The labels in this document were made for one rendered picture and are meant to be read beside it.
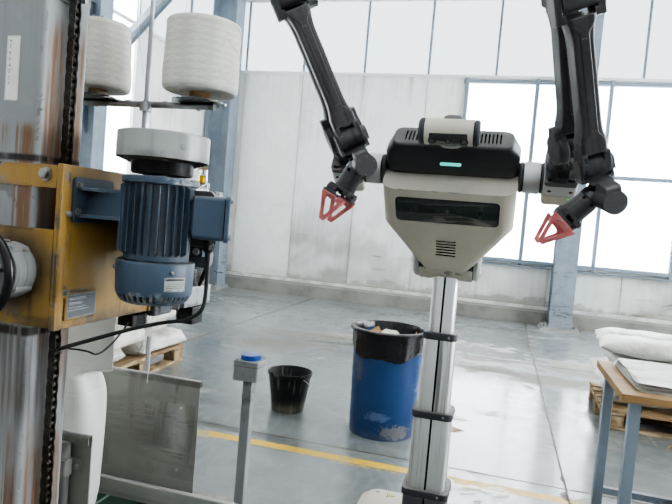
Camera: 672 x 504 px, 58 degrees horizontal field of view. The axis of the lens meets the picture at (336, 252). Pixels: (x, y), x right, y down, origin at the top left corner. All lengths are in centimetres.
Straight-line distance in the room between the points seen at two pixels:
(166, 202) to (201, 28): 39
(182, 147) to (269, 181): 897
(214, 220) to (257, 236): 898
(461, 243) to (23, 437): 123
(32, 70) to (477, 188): 113
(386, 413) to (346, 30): 749
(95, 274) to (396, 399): 262
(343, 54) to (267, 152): 197
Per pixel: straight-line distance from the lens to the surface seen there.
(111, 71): 151
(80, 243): 130
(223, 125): 1031
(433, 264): 193
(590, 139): 153
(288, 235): 999
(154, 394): 209
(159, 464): 214
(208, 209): 122
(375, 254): 961
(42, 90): 130
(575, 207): 157
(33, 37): 133
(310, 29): 162
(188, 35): 138
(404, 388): 371
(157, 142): 119
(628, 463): 256
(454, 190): 175
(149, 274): 120
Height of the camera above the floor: 128
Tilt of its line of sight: 3 degrees down
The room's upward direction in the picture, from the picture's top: 5 degrees clockwise
